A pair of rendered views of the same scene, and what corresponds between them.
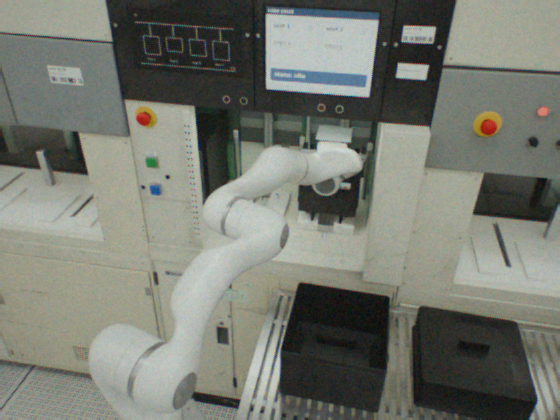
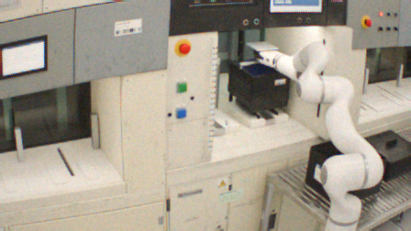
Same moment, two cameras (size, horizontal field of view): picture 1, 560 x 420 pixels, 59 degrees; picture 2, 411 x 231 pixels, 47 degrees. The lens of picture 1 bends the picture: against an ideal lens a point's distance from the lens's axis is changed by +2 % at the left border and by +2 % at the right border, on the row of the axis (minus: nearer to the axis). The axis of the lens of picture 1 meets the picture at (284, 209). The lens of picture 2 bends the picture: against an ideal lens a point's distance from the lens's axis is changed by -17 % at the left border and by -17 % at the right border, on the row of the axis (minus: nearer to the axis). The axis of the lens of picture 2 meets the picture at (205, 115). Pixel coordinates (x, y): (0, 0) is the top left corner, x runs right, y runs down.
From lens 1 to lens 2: 1.56 m
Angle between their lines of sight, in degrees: 35
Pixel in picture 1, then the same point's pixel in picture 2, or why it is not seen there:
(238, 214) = (329, 82)
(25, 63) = (96, 25)
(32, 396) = not seen: outside the picture
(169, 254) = (183, 176)
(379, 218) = not seen: hidden behind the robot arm
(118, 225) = (142, 161)
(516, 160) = (376, 39)
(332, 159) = not seen: hidden behind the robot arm
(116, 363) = (355, 167)
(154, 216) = (174, 141)
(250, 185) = (322, 65)
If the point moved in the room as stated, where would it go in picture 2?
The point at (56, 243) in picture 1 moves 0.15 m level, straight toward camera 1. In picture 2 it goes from (83, 199) to (114, 210)
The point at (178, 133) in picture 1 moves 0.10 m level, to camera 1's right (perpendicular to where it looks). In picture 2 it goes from (206, 56) to (227, 51)
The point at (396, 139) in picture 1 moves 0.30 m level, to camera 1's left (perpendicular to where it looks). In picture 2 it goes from (340, 33) to (297, 38)
